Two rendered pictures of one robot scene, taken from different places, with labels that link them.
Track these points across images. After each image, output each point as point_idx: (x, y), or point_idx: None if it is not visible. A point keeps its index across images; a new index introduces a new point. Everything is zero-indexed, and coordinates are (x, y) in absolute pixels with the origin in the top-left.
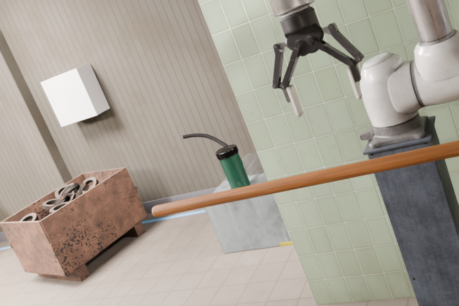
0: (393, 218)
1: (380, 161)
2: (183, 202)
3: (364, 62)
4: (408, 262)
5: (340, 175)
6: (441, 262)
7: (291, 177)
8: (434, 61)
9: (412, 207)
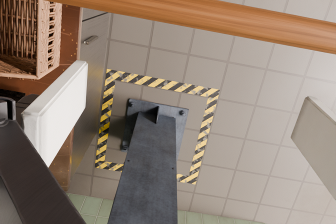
0: (173, 213)
1: None
2: None
3: None
4: (172, 178)
5: None
6: (144, 171)
7: (318, 30)
8: None
9: (148, 215)
